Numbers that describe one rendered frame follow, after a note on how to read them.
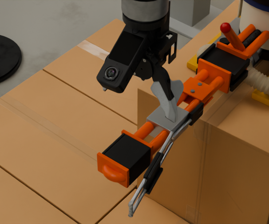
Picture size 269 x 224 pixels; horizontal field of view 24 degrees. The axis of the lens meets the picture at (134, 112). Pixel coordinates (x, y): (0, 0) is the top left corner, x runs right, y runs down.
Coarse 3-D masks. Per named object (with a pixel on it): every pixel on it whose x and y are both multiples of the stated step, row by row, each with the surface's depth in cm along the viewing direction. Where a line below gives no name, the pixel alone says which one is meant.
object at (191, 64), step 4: (240, 16) 178; (220, 32) 173; (216, 36) 172; (220, 36) 171; (224, 36) 171; (212, 40) 170; (216, 40) 170; (220, 40) 165; (224, 40) 165; (228, 40) 165; (216, 44) 168; (196, 56) 166; (192, 60) 164; (196, 60) 164; (188, 64) 164; (192, 64) 164; (196, 64) 163; (192, 68) 164; (196, 68) 163
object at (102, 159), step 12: (120, 144) 125; (132, 144) 125; (144, 144) 125; (108, 156) 123; (120, 156) 123; (132, 156) 123; (144, 156) 124; (120, 168) 121; (132, 168) 121; (144, 168) 126; (132, 180) 124
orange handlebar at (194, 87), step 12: (252, 24) 155; (240, 36) 152; (264, 36) 152; (252, 48) 149; (204, 72) 143; (192, 84) 139; (204, 84) 139; (216, 84) 140; (180, 96) 137; (192, 96) 137; (204, 96) 136; (192, 108) 134; (144, 132) 130; (156, 144) 127; (108, 168) 122; (120, 180) 122
